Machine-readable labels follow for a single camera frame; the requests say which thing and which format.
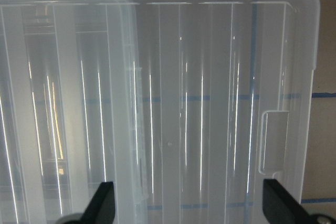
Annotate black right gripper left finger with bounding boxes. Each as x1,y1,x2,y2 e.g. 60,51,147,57
81,182,116,224

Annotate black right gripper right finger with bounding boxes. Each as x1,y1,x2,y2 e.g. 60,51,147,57
262,179,312,224

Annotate clear plastic box lid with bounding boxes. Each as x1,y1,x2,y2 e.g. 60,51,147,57
0,0,321,224

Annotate clear plastic storage box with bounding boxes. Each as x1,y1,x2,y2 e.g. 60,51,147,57
1,0,148,223

